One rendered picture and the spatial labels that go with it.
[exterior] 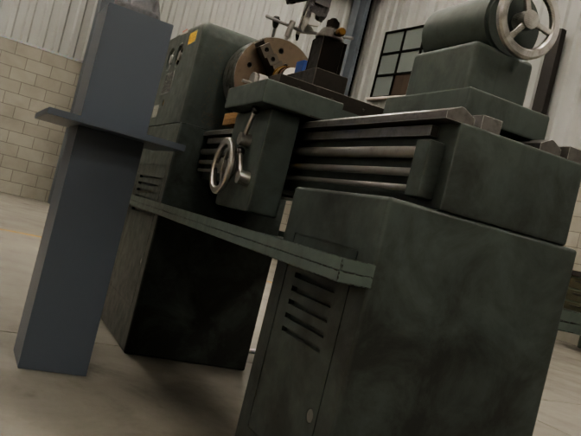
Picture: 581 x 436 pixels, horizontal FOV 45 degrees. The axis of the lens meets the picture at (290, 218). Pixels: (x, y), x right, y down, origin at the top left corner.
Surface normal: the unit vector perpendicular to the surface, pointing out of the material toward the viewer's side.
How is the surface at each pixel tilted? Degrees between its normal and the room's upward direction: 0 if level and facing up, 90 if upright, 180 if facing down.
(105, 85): 90
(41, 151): 90
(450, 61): 90
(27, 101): 90
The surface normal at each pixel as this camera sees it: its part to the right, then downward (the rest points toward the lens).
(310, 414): -0.89, -0.22
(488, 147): 0.40, 0.09
